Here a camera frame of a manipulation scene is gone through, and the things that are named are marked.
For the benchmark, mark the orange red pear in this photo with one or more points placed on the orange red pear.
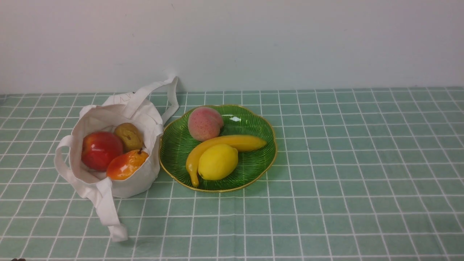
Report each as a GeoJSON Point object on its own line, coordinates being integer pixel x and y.
{"type": "Point", "coordinates": [125, 165]}

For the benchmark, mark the white canvas tote bag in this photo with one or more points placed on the white canvas tote bag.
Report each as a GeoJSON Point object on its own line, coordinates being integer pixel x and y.
{"type": "Point", "coordinates": [148, 109]}

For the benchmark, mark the yellow banana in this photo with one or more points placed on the yellow banana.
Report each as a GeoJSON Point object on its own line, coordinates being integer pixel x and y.
{"type": "Point", "coordinates": [243, 143]}

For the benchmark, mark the pink peach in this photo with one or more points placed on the pink peach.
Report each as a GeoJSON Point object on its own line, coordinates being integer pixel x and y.
{"type": "Point", "coordinates": [205, 123]}

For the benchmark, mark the yellow lemon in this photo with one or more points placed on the yellow lemon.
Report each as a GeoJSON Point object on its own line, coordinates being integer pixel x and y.
{"type": "Point", "coordinates": [217, 162]}

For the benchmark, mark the green leaf-shaped glass plate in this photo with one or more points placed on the green leaf-shaped glass plate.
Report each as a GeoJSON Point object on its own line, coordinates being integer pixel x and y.
{"type": "Point", "coordinates": [177, 144]}

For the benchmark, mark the red apple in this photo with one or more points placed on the red apple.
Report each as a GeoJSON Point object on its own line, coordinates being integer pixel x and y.
{"type": "Point", "coordinates": [99, 149]}

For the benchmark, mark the green checkered tablecloth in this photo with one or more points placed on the green checkered tablecloth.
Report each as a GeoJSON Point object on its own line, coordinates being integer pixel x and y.
{"type": "Point", "coordinates": [361, 175]}

